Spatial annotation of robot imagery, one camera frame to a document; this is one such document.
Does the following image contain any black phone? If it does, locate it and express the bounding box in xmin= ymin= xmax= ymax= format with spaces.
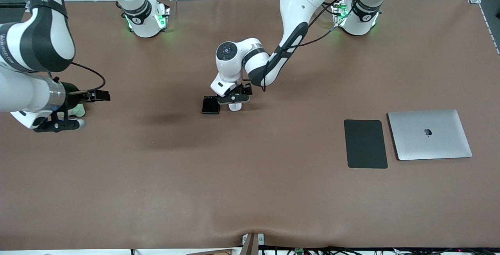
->
xmin=201 ymin=96 xmax=220 ymax=115

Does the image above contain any black mouse pad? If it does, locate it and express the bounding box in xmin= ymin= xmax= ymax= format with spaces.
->
xmin=344 ymin=119 xmax=388 ymax=169

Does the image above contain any brown table cover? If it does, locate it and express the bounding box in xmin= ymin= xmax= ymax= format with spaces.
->
xmin=0 ymin=0 xmax=500 ymax=251

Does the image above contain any silver laptop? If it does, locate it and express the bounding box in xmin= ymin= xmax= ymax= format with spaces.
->
xmin=387 ymin=109 xmax=473 ymax=161

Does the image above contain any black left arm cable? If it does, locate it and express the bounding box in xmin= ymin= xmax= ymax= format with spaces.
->
xmin=260 ymin=0 xmax=354 ymax=92

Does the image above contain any black left base cable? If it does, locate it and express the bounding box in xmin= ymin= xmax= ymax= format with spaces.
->
xmin=322 ymin=0 xmax=345 ymax=14

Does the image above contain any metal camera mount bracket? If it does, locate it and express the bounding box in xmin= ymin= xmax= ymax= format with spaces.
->
xmin=241 ymin=233 xmax=265 ymax=255

